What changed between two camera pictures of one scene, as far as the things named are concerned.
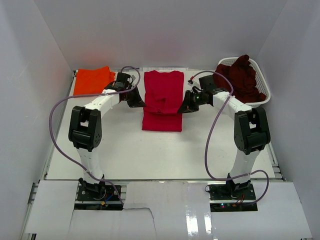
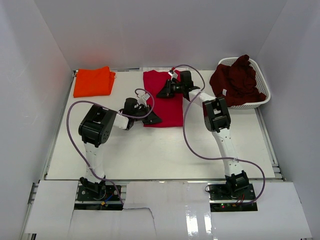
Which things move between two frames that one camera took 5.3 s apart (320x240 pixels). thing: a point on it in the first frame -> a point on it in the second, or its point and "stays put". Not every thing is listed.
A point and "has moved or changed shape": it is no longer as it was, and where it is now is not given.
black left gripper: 137,102 -> 153,119
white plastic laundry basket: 261,84 stays put
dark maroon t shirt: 243,76 stays put
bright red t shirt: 164,97 has moved or changed shape
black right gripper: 187,106 -> 166,91
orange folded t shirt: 92,81 stays put
